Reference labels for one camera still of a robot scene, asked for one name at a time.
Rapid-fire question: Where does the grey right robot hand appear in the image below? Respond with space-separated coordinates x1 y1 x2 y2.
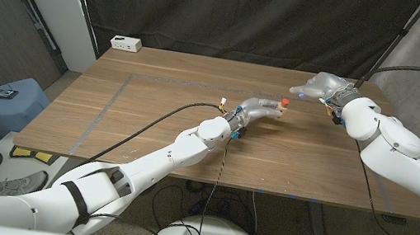
287 67 366 111

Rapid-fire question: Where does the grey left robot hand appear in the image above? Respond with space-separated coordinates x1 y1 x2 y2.
223 93 286 141

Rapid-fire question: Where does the black curtain backdrop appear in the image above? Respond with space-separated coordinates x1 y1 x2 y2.
55 0 420 102

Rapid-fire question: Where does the wooden table panel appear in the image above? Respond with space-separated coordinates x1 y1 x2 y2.
67 64 410 215

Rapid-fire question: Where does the grey table leg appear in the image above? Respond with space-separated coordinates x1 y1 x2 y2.
303 200 336 235

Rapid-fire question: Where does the white power strip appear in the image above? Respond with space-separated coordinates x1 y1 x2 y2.
109 34 144 54

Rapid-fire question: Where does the white floor platform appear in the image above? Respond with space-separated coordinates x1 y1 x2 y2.
0 129 78 197

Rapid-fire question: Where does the yellow and black floor pad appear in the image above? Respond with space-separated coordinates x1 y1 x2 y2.
10 145 59 166

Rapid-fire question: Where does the blue stool with phone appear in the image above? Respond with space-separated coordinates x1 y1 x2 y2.
0 73 54 146

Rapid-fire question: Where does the black phone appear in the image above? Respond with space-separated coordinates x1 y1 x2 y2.
0 88 20 102

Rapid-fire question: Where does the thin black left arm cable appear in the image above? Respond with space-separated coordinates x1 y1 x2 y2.
86 117 232 235

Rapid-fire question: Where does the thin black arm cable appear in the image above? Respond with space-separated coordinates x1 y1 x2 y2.
340 139 420 235
86 117 232 235

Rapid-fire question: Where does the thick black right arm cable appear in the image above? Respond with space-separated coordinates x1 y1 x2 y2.
354 57 420 100

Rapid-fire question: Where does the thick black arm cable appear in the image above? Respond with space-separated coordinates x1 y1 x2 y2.
354 57 420 100
73 84 228 188

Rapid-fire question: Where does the black backdrop frame pole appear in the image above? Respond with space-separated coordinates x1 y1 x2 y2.
50 0 107 60
365 0 420 90

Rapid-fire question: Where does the black floor cable bundle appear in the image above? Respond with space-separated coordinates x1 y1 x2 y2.
147 173 267 235

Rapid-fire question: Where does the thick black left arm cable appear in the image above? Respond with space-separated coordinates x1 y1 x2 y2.
73 84 228 188

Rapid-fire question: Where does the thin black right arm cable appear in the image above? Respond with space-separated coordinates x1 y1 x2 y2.
340 139 420 235

